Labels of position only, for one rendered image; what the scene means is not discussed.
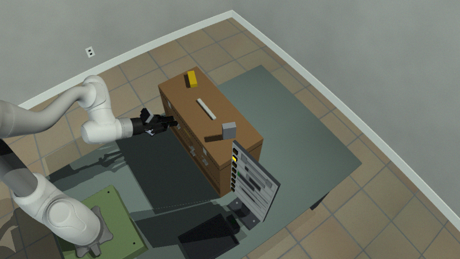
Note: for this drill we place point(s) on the brown wooden chest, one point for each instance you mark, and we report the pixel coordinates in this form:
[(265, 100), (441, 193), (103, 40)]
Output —
[(200, 112)]

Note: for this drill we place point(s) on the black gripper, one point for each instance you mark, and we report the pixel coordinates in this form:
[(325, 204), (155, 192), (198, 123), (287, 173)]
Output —
[(152, 128)]

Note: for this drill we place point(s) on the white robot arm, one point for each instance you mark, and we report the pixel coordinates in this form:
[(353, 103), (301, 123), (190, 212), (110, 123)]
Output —
[(34, 193)]

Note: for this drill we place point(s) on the yellow rectangular block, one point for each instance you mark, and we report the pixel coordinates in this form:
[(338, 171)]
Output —
[(192, 79)]

